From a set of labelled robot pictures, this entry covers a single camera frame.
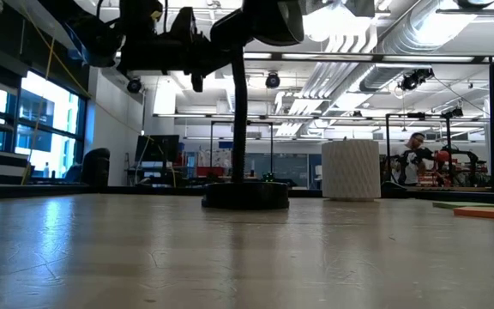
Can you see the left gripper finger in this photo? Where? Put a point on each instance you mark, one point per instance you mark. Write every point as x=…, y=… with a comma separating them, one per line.
x=222, y=59

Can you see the black desk lamp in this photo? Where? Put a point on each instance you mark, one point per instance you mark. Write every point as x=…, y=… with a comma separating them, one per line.
x=245, y=197

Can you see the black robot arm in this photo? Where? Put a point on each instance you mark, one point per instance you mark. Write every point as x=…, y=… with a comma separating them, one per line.
x=426, y=153

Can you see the black red robot arm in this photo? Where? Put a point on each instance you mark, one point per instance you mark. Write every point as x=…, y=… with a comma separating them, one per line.
x=461, y=153

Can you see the black ceiling spotlight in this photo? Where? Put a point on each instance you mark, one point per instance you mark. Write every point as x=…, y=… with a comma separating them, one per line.
x=272, y=80
x=134, y=85
x=414, y=79

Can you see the black computer monitor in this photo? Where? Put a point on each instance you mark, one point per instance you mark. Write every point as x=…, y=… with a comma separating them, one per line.
x=157, y=148

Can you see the black device green lights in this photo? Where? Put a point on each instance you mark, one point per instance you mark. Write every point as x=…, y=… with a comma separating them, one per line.
x=268, y=177

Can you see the black chair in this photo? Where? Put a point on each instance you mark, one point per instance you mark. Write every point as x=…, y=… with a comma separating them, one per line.
x=96, y=167

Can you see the white textured cup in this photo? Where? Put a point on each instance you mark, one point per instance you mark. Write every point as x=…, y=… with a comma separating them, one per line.
x=350, y=171

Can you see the person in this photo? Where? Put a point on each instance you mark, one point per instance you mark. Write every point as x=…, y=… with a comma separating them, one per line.
x=417, y=141

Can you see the green sticky note pad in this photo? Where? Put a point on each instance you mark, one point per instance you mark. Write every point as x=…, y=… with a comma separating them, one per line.
x=457, y=205

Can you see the orange sticky note pad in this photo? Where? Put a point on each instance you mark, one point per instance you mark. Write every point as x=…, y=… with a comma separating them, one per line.
x=487, y=213

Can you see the black metal gantry frame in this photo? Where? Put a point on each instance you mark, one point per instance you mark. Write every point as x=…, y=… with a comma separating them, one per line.
x=416, y=115
x=257, y=122

